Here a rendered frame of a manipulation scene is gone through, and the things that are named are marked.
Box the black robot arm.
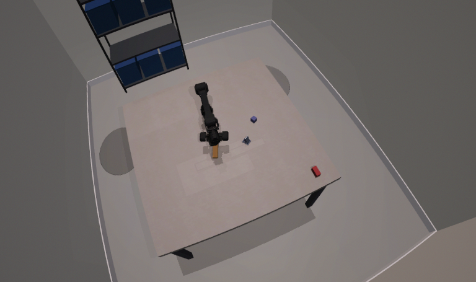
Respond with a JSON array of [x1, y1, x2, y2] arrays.
[[195, 82, 221, 146]]

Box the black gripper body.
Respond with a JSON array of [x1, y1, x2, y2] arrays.
[[200, 131, 229, 142]]

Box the red block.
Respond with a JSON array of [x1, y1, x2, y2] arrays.
[[311, 166, 321, 178]]

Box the orange bar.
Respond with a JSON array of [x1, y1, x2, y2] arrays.
[[213, 144, 218, 159]]

